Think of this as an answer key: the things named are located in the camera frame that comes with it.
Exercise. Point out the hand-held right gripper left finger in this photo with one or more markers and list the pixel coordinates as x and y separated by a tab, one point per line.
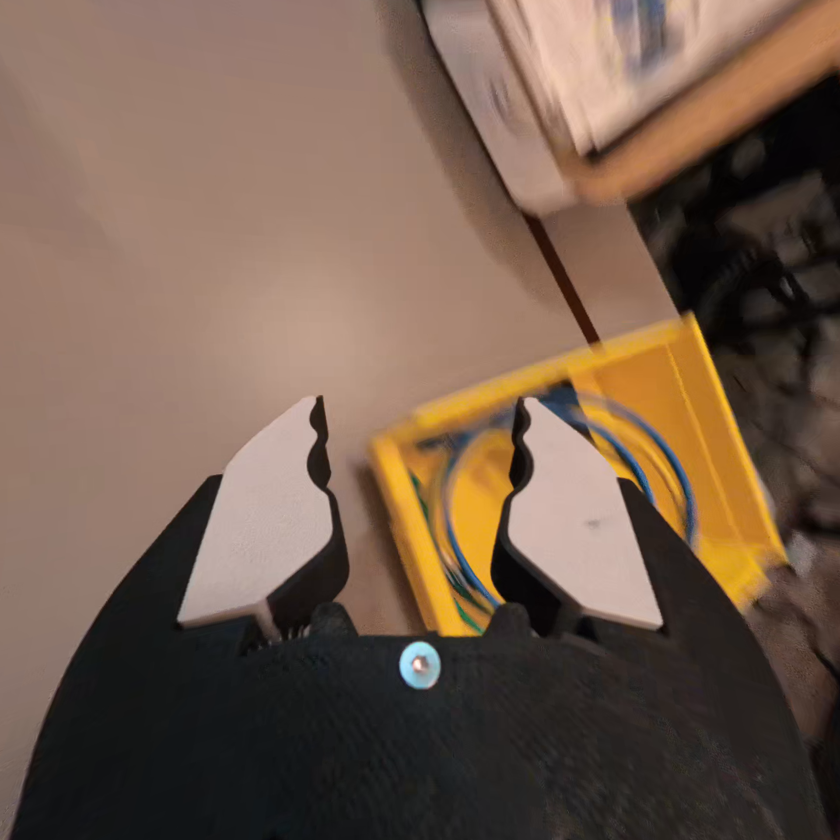
262	518

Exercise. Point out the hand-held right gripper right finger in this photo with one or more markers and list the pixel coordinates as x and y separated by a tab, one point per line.
577	525

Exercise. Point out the yellow plastic bin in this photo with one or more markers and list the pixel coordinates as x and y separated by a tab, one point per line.
715	459

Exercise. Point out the printed paper sheet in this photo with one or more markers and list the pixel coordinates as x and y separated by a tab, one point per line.
623	59

